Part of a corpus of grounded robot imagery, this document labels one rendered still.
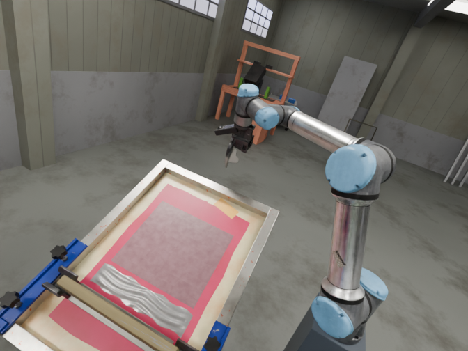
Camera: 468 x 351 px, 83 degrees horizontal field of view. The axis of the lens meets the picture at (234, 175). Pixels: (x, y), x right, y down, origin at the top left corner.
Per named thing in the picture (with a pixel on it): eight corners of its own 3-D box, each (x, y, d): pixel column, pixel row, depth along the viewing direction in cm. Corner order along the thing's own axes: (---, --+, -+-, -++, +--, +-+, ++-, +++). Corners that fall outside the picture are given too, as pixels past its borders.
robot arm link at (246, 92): (247, 93, 92) (235, 83, 96) (242, 120, 99) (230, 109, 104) (264, 90, 95) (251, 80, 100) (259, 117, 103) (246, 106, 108)
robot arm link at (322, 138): (417, 154, 74) (292, 99, 106) (402, 155, 67) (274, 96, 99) (395, 188, 79) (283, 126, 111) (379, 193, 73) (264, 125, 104)
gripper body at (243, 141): (245, 154, 111) (250, 131, 103) (227, 147, 113) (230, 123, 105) (252, 145, 116) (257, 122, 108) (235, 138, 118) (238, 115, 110)
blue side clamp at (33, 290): (81, 246, 97) (75, 237, 91) (92, 253, 95) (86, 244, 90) (1, 329, 78) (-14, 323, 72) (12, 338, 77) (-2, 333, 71)
